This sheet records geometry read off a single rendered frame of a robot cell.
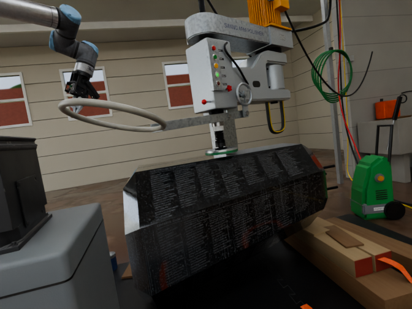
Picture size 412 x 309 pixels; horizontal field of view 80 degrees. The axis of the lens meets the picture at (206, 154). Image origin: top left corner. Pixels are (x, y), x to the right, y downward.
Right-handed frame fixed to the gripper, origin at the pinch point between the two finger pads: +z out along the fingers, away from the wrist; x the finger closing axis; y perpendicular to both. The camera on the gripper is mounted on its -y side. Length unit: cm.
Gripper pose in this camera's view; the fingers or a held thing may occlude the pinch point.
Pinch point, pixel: (76, 112)
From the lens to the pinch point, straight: 144.8
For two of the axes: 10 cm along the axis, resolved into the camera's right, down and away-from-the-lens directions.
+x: 9.3, 1.0, -3.6
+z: -1.6, 9.7, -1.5
